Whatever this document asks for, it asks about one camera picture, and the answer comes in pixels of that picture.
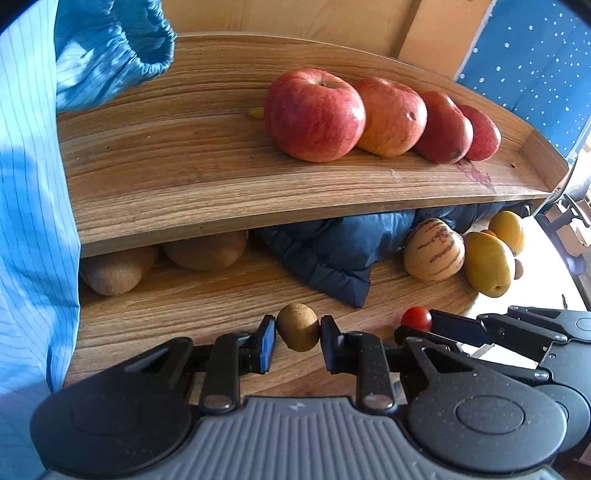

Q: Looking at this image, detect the small brown kiwi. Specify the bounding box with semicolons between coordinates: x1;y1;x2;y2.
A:
276;303;320;352
514;259;524;280

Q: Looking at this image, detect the red cherry tomato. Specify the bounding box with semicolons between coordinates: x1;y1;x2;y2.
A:
401;306;433;332

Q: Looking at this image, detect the large yellow pear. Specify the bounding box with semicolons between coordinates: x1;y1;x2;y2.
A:
464;232;515;298

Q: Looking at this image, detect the striped pepino melon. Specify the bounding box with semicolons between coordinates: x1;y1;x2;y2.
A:
403;218;465;282

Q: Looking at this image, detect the yellow lemon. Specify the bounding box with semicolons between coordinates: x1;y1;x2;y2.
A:
489;211;525;256

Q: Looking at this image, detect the small orange mandarin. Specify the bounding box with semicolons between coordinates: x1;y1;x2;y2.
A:
479;229;498;238

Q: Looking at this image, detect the dark blue padded jacket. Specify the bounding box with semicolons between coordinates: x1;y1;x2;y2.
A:
249;201;531;308

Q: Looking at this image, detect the brown kiwi under shelf right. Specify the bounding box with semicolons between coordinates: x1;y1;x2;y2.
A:
162;230;249;271

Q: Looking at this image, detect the brown kiwi under shelf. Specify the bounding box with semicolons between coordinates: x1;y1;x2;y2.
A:
162;230;249;271
80;246;158;296

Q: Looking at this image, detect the black office chair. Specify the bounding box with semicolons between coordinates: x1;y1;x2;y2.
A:
536;150;590;309

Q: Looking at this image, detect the brown kiwi under shelf left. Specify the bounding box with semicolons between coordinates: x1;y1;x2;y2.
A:
80;246;158;296

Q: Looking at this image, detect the red apple rightmost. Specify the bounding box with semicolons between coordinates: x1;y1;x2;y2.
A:
459;105;502;161

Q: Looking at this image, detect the curved wooden shelf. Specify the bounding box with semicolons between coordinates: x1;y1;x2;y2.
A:
58;33;568;257

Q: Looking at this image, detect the red apple leftmost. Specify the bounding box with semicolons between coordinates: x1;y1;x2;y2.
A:
263;68;366;163

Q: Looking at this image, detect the blue dotted fabric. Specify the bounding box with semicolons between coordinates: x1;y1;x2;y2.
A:
456;0;590;160

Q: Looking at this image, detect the wooden board panel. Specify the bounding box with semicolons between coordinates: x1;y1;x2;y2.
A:
162;0;495;79

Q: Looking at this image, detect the light blue striped garment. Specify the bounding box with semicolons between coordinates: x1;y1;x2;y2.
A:
1;1;175;479

